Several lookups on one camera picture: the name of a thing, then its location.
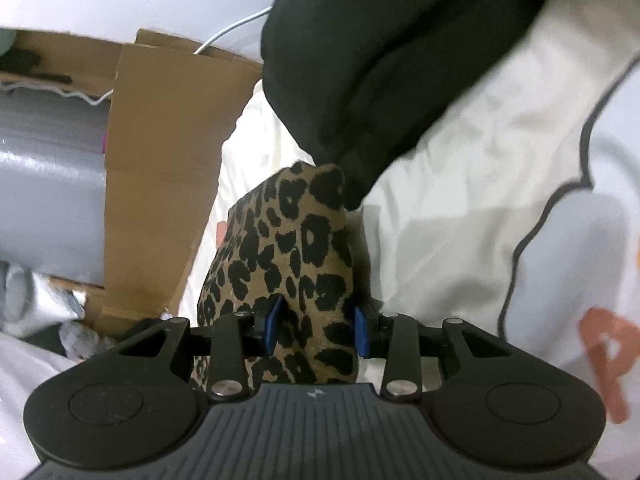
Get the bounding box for folded dark garment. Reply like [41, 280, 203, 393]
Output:
[260, 0, 563, 212]

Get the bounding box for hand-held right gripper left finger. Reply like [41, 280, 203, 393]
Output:
[107, 294, 287, 402]

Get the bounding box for brown cardboard sheet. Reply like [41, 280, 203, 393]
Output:
[0, 27, 266, 342]

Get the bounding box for leopard print pants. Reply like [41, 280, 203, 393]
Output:
[189, 160, 362, 395]

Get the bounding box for white bear printed blanket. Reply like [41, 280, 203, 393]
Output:
[177, 0, 640, 480]

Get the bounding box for grey appliance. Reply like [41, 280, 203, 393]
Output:
[0, 87, 109, 287]

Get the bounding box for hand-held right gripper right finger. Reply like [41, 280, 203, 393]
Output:
[353, 304, 528, 402]

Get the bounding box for white cable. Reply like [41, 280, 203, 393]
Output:
[192, 6, 275, 57]
[0, 81, 117, 107]

